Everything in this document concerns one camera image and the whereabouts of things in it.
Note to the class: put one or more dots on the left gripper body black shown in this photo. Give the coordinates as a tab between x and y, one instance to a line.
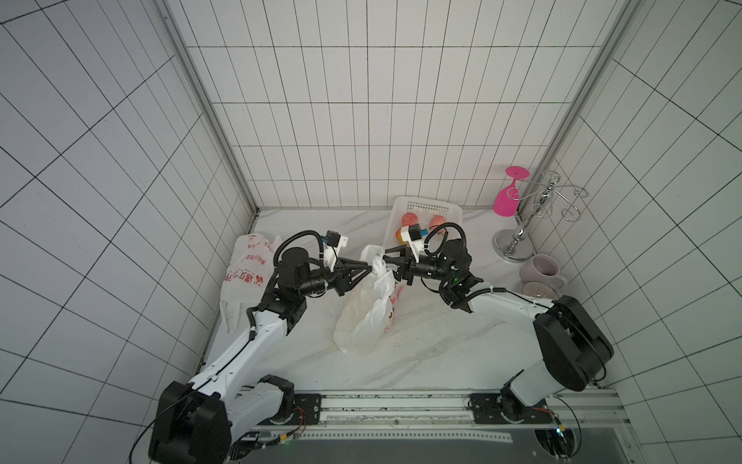
339	280

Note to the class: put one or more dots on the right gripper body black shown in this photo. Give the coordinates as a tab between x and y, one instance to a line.
408	270

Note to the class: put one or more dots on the white printed plastic bag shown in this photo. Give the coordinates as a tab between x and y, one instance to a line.
370	308

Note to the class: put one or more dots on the white basket perforated plastic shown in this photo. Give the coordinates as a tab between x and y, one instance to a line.
425	209

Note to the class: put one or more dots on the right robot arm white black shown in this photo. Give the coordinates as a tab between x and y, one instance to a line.
574	351

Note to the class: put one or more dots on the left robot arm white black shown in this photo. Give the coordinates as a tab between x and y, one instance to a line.
204	419

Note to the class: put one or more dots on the red peach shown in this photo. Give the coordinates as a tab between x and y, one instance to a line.
409	219

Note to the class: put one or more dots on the pink peach with leaf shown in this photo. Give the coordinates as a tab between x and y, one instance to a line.
435	222

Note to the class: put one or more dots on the stack of printed plastic bags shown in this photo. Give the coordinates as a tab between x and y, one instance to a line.
247	276

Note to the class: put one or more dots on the metal glass rack stand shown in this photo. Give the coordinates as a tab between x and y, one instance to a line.
537	198

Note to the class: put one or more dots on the pink wine glass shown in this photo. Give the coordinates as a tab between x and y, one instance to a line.
508	199

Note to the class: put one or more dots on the pale pink mug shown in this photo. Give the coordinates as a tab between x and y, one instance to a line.
544	269

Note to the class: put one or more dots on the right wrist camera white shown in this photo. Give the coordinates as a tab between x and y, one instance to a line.
413	238

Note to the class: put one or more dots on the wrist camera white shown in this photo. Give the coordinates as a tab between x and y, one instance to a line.
333	243
413	238

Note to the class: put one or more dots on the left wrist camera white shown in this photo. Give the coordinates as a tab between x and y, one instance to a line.
333	243

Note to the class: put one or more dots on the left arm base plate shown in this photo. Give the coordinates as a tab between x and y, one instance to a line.
306	409

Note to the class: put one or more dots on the aluminium mounting rail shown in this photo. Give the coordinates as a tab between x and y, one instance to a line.
447	410

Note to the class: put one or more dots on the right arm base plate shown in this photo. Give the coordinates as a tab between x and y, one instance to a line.
491	408

